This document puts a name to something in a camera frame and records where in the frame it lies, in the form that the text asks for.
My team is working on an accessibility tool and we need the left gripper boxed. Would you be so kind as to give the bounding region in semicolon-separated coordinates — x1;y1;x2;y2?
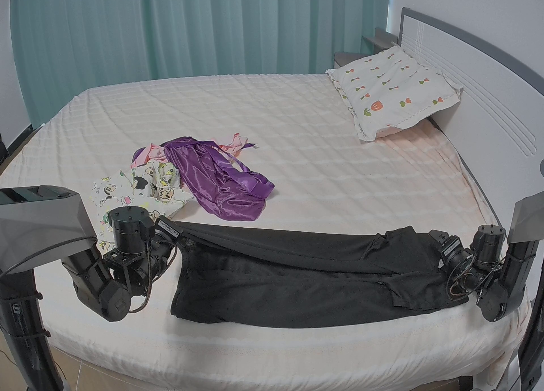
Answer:
146;217;183;278

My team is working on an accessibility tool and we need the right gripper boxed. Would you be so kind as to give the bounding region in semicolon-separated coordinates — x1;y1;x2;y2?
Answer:
438;235;473;274

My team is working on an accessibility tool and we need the black T-shirt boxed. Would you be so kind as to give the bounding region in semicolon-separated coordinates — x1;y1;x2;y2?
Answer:
170;223;469;330

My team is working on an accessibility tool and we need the bed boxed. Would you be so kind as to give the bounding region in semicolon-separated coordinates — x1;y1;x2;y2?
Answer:
0;7;544;386

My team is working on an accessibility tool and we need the white printed pyjama top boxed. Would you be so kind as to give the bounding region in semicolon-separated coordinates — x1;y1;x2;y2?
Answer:
89;161;195;251

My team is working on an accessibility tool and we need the purple satin garment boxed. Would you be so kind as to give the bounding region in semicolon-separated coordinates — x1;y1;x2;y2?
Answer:
163;136;276;223

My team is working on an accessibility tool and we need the pink garment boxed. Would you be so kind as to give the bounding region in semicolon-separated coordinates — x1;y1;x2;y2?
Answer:
129;132;259;170

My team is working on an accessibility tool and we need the white printed pillow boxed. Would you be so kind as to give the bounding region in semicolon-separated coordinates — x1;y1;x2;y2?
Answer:
326;45;465;143

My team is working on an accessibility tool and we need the grey bedside table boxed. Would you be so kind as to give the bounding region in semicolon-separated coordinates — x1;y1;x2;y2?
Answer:
333;27;400;68

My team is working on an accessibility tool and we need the blue-green curtain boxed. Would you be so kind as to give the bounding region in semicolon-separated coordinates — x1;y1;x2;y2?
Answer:
10;0;392;127

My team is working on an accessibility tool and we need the black cable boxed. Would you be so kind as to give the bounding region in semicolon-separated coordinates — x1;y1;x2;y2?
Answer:
446;260;473;302
127;245;180;314

